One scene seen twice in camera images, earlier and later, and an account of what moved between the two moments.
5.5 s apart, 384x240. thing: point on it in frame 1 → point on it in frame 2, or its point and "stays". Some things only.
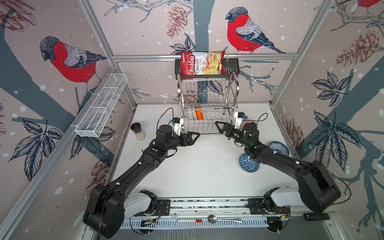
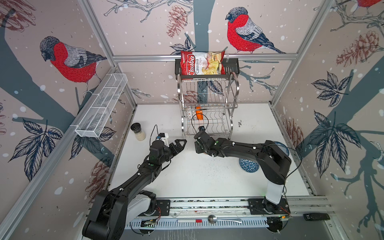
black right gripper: [228, 127] → [196, 144]
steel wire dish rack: [204, 102] stays
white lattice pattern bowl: [194, 114] stays
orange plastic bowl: [199, 113] stays
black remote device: [313, 216] stays
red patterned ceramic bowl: [249, 120] → [202, 149]
